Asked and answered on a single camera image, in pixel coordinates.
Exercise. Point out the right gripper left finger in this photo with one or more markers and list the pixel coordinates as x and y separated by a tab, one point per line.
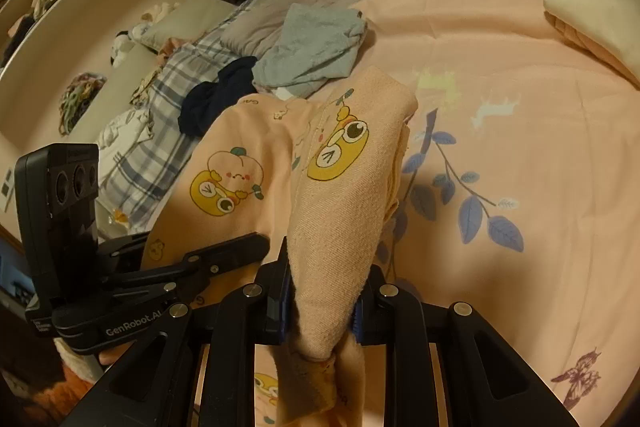
195	364

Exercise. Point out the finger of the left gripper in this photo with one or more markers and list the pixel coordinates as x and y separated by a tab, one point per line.
123	245
194	270

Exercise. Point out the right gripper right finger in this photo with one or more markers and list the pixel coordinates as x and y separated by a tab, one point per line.
448	363

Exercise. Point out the orange cartoon print shirt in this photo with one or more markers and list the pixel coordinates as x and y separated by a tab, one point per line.
320	180

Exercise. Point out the grey folded clothes pile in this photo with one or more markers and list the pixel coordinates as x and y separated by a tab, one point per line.
316	45

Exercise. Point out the grey plaid pillow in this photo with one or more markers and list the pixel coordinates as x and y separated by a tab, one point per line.
146	173

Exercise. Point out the white patterned garment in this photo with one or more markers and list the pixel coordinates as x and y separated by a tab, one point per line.
121	135

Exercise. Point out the dark navy garment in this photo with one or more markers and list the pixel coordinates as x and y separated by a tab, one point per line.
206	101

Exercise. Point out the pink printed bed sheet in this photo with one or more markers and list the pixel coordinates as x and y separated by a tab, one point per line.
518	191

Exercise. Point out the small plush toys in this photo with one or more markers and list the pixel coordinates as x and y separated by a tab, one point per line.
125	40

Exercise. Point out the beige pillow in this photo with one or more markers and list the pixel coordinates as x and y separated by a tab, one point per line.
189	21

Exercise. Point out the folded white fleece garment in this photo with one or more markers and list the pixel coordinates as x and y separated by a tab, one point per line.
609	29

